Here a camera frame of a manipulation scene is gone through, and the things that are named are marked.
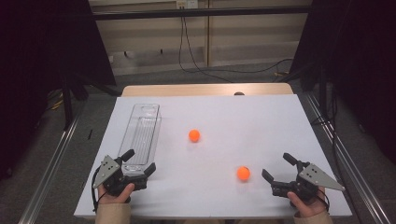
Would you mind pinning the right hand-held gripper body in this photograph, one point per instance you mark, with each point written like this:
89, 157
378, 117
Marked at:
306, 183

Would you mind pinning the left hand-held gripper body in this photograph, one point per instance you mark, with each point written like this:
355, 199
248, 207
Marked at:
112, 177

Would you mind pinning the orange ball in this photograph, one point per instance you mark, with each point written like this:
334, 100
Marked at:
194, 135
243, 173

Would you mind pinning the clear plastic tray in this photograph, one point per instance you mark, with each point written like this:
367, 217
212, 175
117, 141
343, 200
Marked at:
143, 133

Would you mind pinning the person's left hand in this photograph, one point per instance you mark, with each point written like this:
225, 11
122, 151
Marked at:
115, 199

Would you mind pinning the person's right hand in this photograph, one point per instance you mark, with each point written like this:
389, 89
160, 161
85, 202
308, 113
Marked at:
309, 208

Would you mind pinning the small black floor object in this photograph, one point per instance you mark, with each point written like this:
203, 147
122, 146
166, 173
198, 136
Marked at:
90, 134

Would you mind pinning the white table sheet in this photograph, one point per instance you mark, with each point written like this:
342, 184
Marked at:
218, 155

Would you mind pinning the black stand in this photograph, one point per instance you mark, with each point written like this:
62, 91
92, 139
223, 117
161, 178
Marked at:
67, 102

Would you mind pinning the black curtain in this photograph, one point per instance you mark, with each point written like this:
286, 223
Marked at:
37, 46
358, 62

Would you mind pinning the black horizontal bar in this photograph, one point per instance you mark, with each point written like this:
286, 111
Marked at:
202, 13

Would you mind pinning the metal floor rail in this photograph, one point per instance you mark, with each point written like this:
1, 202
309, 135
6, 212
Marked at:
49, 171
351, 161

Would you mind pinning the white wall socket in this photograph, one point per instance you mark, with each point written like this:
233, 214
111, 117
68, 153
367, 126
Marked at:
186, 3

